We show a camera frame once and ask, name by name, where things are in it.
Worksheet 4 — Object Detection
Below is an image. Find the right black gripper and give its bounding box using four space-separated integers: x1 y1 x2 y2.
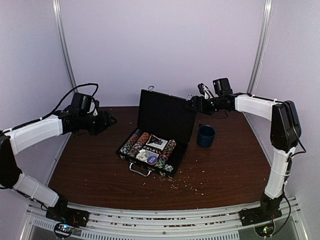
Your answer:
185 95 224 115

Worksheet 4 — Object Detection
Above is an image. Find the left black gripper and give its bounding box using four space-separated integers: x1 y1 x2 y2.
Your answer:
78 109 117 136

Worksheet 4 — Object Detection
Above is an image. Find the dark blue mug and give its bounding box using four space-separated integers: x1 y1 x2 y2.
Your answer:
196 124 216 148

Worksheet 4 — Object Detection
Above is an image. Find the black poker case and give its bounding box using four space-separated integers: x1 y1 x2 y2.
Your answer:
115 89 197 179

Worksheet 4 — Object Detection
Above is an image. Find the brown poker chip roll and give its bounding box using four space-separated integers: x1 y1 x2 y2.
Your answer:
137 132 150 146

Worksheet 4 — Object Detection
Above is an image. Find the clear round dealer button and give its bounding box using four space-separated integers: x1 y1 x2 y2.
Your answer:
136 150 150 162

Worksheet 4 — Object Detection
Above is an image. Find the playing card deck box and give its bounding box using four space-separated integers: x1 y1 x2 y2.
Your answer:
145 134 168 150
135 149 159 165

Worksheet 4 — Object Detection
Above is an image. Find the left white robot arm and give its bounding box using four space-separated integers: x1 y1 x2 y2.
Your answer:
0 110 117 222

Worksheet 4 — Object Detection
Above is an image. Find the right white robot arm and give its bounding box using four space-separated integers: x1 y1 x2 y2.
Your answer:
187 93 302 221

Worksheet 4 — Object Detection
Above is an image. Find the left poker chip row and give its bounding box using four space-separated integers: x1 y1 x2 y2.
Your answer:
119 129 144 155

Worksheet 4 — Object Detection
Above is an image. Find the poker chip row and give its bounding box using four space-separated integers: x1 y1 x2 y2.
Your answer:
119 129 144 155
155 139 177 168
127 144 141 158

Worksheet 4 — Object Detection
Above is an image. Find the right poker chip row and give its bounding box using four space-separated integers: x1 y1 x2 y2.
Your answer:
155 139 177 168

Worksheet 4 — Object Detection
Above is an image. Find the triangular all-in button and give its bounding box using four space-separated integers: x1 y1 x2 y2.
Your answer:
147 134 163 146

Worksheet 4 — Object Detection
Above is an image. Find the purple small blind button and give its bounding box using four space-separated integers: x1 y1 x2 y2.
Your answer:
147 155 158 165

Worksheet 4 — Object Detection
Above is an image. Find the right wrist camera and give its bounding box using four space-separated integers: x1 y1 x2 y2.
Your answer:
197 78 233 100

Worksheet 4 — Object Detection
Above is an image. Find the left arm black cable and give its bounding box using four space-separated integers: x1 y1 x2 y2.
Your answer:
0 83 100 133

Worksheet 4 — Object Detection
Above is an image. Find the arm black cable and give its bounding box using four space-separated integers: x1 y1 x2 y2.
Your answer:
0 83 100 133
282 124 307 226

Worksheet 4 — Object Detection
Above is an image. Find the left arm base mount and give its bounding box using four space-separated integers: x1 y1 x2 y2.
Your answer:
45 204 90 228

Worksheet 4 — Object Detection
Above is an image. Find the aluminium front rail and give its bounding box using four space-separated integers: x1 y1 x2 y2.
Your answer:
19 197 309 240

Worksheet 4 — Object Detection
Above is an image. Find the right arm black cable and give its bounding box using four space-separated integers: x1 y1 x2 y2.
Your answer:
282 124 307 226

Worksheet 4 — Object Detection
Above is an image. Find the right aluminium frame post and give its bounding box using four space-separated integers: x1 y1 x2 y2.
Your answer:
245 0 274 95

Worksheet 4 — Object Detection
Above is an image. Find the aluminium frame post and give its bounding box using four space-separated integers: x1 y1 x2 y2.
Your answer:
245 0 274 95
52 0 78 93

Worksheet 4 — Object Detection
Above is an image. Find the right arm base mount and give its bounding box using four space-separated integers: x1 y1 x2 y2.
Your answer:
239 206 282 227

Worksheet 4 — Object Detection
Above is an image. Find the left aluminium frame post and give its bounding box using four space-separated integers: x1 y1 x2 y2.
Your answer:
52 0 78 93

